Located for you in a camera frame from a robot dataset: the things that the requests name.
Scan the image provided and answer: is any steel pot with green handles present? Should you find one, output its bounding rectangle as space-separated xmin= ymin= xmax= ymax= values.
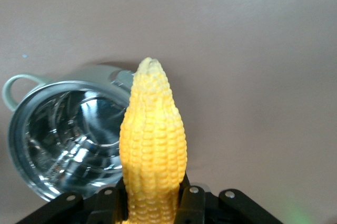
xmin=2 ymin=63 xmax=139 ymax=203

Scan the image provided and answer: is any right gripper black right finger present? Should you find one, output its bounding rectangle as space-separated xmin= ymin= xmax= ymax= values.
xmin=173 ymin=172 xmax=284 ymax=224

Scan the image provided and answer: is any brown table cover mat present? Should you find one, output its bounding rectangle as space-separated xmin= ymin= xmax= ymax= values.
xmin=0 ymin=0 xmax=337 ymax=224

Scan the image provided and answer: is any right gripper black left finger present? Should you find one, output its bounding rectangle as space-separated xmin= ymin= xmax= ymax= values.
xmin=18 ymin=186 xmax=130 ymax=224

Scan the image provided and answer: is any yellow toy corn cob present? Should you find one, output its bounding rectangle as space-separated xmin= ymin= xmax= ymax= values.
xmin=120 ymin=57 xmax=188 ymax=224

